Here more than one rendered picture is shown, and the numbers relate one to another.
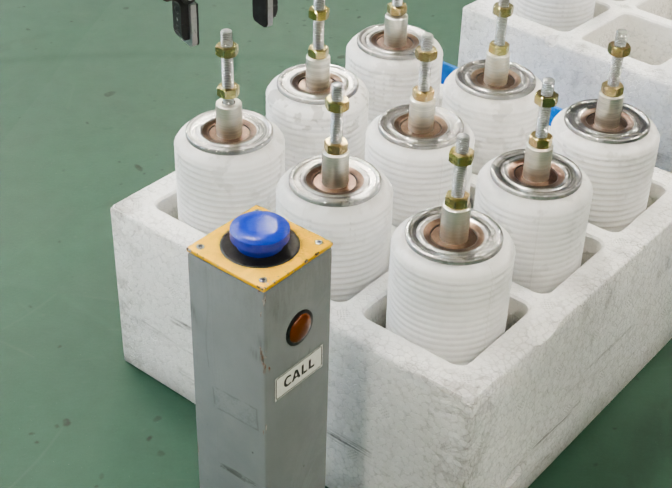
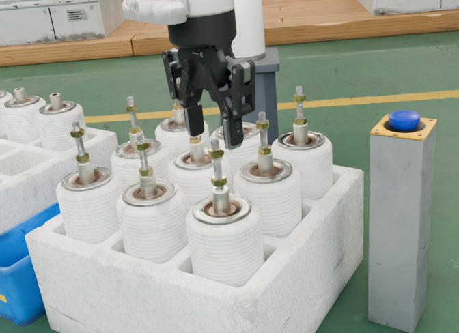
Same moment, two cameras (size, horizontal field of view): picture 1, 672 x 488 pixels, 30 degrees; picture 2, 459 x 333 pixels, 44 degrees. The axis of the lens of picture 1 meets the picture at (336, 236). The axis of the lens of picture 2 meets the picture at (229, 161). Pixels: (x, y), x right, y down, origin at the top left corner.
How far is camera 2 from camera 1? 1.23 m
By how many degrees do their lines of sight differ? 80
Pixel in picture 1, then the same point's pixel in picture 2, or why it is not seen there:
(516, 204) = not seen: hidden behind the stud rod
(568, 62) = (28, 186)
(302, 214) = (297, 179)
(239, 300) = (433, 138)
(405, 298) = (327, 168)
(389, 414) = (348, 218)
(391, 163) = (226, 170)
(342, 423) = (338, 253)
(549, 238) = not seen: hidden behind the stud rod
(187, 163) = (253, 226)
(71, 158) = not seen: outside the picture
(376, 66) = (115, 184)
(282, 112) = (178, 206)
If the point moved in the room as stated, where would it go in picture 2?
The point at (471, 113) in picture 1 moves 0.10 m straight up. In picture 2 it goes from (164, 159) to (156, 100)
